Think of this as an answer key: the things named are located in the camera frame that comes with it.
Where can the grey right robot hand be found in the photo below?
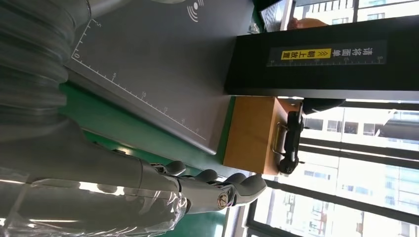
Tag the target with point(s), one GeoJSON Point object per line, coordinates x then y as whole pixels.
{"type": "Point", "coordinates": [82, 183]}

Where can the green conveyor belt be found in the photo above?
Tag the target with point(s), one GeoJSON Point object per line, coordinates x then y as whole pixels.
{"type": "Point", "coordinates": [196, 225]}

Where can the black inbound scanner machine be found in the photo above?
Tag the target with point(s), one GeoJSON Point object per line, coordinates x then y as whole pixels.
{"type": "Point", "coordinates": [157, 65]}

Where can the brown cardboard box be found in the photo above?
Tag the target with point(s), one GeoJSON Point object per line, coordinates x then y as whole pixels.
{"type": "Point", "coordinates": [248, 134]}

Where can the black remote controller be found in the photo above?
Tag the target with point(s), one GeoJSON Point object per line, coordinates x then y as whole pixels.
{"type": "Point", "coordinates": [291, 137]}

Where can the clear plastic item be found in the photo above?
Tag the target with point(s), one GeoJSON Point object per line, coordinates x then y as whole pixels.
{"type": "Point", "coordinates": [254, 28]}

